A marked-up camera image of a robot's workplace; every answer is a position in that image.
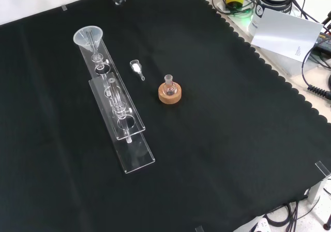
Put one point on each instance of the pale board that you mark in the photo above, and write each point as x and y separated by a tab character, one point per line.
284	32

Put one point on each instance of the white power strip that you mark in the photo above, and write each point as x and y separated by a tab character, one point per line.
262	225

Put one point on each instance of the translucent plastic funnel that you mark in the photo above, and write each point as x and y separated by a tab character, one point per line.
82	39

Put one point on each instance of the black power supply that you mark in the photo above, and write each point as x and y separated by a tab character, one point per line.
323	39

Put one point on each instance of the black bench cloth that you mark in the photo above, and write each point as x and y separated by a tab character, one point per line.
219	151

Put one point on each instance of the aluminium corner bracket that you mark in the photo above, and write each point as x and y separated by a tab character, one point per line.
316	190

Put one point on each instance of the black tripod leg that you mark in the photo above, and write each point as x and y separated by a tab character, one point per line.
326	225

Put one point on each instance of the clear acrylic funnel stand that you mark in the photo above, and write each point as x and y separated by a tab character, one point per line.
134	154

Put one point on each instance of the small glass round-bottom flask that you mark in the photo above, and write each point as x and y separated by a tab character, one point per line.
169	88

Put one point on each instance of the white box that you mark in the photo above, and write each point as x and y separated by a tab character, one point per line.
292	66

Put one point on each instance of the glass weighing funnel with powder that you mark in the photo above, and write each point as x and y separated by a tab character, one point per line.
134	66

